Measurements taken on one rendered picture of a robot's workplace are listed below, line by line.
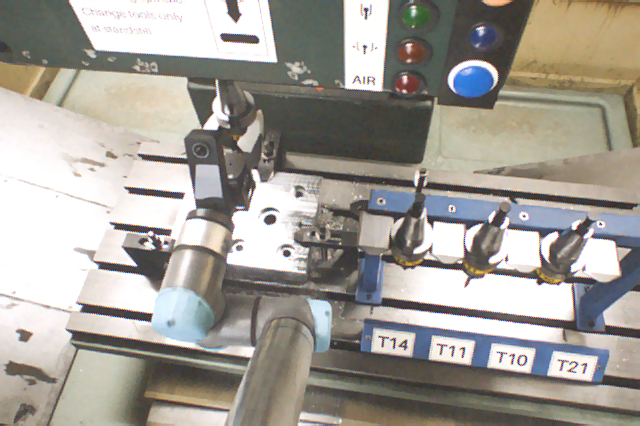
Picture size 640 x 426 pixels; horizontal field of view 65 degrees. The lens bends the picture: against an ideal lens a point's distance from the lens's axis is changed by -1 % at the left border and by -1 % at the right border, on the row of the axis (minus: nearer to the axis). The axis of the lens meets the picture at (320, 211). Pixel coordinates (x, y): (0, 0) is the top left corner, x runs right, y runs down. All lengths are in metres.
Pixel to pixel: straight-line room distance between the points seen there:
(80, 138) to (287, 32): 1.38
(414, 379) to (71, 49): 0.81
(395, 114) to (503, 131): 0.48
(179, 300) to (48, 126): 1.18
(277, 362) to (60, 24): 0.40
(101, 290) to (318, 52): 0.89
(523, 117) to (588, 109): 0.22
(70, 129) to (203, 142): 1.11
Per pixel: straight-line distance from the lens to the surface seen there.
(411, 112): 1.42
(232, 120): 0.79
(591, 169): 1.55
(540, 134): 1.82
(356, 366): 1.03
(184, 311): 0.65
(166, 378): 1.27
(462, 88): 0.41
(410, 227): 0.72
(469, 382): 1.05
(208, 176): 0.70
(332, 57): 0.41
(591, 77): 1.91
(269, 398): 0.56
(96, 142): 1.73
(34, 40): 0.51
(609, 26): 1.79
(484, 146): 1.73
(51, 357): 1.49
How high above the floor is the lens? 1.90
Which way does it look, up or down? 59 degrees down
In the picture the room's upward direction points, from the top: 5 degrees counter-clockwise
